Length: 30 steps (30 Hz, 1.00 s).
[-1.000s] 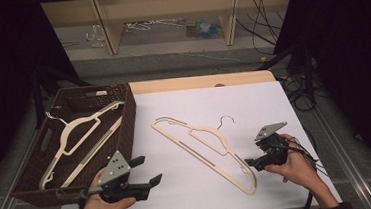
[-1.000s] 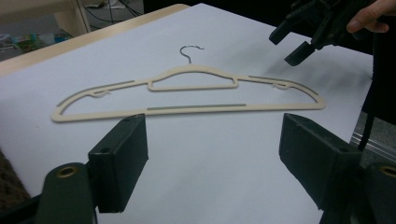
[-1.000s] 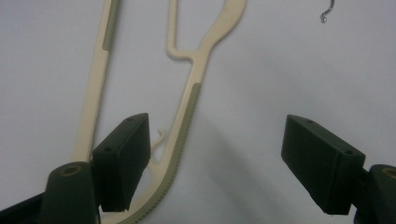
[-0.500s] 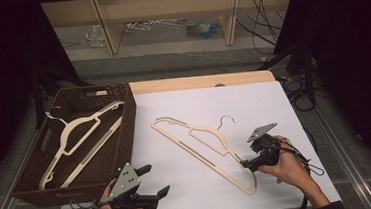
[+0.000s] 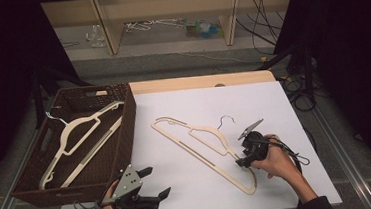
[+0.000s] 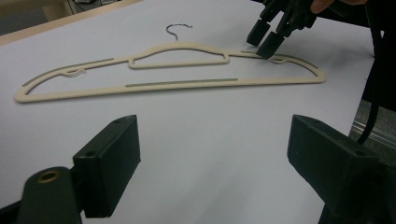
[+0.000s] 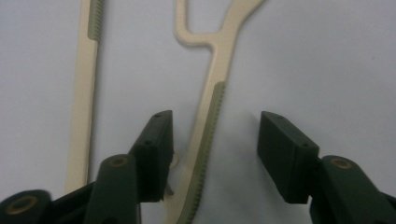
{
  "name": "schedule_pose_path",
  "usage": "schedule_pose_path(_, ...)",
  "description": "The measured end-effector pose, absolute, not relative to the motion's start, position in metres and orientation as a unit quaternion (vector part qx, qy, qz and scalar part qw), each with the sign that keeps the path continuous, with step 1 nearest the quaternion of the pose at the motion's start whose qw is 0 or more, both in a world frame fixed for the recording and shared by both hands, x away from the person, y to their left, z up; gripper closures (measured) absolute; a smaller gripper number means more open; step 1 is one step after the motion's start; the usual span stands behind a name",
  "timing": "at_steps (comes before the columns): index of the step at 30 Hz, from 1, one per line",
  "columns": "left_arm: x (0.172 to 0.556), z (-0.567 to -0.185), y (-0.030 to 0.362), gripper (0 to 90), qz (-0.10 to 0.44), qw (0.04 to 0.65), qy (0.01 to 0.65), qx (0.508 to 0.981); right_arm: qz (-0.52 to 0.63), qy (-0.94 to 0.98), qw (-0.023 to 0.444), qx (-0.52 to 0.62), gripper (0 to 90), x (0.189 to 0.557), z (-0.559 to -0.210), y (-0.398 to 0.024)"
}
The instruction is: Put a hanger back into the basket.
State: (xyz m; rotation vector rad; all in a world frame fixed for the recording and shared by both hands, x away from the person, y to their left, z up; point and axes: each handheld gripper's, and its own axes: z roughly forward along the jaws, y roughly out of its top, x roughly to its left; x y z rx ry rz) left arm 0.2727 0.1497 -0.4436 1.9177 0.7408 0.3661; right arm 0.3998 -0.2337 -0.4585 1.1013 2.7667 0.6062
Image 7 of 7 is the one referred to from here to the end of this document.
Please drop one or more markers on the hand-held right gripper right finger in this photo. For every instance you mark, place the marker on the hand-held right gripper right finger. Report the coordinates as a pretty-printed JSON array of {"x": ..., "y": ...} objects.
[{"x": 286, "y": 155}]

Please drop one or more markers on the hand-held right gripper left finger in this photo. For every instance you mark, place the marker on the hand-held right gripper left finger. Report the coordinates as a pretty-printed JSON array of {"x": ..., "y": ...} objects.
[{"x": 152, "y": 155}]

